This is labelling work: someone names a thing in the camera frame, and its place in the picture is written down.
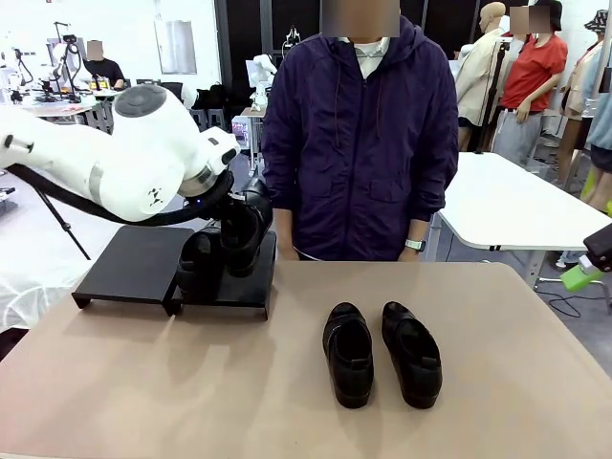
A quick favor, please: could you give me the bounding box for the purple-sleeved left forearm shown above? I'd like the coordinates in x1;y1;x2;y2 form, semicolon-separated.
408;142;460;240

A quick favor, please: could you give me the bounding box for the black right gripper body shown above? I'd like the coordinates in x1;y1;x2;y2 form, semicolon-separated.
582;228;612;274

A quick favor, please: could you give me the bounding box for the mannequin in blue jacket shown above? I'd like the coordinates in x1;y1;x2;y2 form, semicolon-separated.
583;55;612;214

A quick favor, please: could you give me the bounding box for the black tripod leg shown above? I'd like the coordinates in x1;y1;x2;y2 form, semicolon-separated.
35;188;92;262

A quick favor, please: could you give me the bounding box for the grey lab desk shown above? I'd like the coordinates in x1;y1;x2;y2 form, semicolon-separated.
0;90;119;135

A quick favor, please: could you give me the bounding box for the small wooden side table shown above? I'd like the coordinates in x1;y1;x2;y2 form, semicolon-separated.
238;107;265;178

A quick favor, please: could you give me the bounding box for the person's right hand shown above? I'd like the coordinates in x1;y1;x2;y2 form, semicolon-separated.
276;224;301;262

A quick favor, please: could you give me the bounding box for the black metal shoe stand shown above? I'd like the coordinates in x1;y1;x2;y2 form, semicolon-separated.
71;224;196;311
162;228;278;320

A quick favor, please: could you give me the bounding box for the mannequin in beige coat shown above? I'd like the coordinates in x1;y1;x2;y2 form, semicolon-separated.
453;2;509;154

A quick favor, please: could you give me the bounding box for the lit computer case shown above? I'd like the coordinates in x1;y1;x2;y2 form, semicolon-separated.
231;117;252;150

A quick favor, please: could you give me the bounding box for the mannequin in red shirt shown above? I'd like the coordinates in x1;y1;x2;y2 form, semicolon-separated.
494;0;570;169

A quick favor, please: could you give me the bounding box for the black floor cable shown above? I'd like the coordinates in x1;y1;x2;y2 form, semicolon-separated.
548;295;582;319

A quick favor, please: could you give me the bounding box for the grey wall panel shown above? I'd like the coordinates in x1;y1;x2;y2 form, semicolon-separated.
153;19;198;76

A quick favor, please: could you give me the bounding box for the seated person in black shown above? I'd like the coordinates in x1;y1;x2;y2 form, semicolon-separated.
81;40;128;92

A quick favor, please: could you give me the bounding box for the white lab robot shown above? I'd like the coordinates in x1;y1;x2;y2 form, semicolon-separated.
0;21;85;104

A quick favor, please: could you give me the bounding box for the white plastic sheet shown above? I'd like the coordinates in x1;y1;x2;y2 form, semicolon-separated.
0;229;92;331

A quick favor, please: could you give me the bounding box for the person in purple jacket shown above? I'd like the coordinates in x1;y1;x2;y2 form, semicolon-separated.
260;16;461;263

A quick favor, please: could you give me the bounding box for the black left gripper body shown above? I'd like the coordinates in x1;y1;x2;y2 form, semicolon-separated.
212;190;250;230

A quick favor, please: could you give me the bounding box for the black backpack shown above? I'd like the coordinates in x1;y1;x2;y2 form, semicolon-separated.
195;82;231;112

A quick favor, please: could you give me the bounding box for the mannequin with bucket hat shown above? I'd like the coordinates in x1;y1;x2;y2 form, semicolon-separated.
558;9;607;190

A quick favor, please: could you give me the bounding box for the black leather shoe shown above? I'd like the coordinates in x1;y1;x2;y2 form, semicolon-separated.
177;229;226;298
220;179;274;279
381;300;444;410
321;301;375;410

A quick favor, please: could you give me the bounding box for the purple-sleeved right forearm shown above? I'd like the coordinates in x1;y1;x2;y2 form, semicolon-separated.
261;138;300;226

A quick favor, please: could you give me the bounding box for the white work table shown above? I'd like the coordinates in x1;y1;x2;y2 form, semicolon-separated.
437;151;612;288

